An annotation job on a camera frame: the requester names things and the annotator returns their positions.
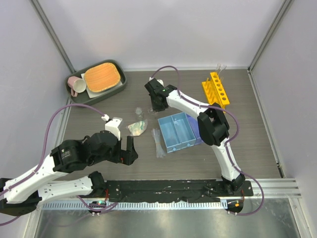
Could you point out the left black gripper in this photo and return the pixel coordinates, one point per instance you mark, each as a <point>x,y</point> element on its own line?
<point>125,156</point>

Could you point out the clear glass beaker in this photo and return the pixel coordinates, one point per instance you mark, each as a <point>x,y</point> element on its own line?
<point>153,112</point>

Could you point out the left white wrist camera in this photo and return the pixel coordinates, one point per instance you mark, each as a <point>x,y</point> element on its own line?
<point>113,125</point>

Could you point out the bundle of plastic pipettes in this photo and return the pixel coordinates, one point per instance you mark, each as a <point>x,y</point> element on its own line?
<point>160,153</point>

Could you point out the white square plate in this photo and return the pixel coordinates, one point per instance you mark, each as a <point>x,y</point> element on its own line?
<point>98,85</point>

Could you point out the orange woven mat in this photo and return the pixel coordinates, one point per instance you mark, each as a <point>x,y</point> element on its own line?
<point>104,69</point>

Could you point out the blue compartment box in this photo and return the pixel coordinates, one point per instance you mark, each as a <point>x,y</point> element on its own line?
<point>177,138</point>

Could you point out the crumpled plastic bag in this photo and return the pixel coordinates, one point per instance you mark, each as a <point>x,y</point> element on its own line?
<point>137,128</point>

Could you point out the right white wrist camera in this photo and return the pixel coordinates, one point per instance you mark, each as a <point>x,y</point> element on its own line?
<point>158,80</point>

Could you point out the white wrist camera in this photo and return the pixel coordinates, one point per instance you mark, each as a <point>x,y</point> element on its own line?
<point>158,80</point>
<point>113,125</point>

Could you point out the yellow test tube rack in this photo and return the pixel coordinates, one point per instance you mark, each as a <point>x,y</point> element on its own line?
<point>214,91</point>

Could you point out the dark grey tray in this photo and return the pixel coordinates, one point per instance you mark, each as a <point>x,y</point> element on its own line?
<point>83,98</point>

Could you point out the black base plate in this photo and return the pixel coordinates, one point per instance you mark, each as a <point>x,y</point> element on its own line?
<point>168,191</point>

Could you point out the pink and white mug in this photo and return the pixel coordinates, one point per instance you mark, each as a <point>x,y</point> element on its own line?
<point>77,85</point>

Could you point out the white slotted cable duct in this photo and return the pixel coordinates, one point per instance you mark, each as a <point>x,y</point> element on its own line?
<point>78,205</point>

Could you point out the long glass test tube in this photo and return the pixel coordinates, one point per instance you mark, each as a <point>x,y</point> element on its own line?
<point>218,69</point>

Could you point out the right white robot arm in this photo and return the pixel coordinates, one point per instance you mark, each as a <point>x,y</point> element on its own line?
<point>212,123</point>

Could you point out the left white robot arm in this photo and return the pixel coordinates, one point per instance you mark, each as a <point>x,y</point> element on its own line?
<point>22,195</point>

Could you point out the small glass flask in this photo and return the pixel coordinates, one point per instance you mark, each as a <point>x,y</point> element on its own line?
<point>139,113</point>

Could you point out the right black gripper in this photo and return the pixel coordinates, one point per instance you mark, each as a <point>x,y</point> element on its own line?
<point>156,108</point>

